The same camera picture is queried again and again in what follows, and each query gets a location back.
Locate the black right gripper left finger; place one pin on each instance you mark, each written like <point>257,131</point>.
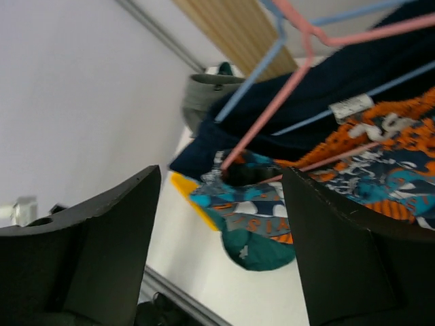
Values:
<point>83,265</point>

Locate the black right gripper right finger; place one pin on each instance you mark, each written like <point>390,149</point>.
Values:
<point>357,267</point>

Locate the patterned orange blue shorts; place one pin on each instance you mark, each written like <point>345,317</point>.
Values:
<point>382,159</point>

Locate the navy blue shorts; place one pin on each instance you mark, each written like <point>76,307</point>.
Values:
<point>303,121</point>

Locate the grey shorts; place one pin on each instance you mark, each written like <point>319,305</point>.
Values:
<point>201,91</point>

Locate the green shorts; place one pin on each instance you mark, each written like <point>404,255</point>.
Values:
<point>254,252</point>

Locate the wooden clothes rack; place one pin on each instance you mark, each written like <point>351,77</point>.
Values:
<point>240,30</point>

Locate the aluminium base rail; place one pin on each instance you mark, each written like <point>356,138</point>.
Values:
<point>154,284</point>

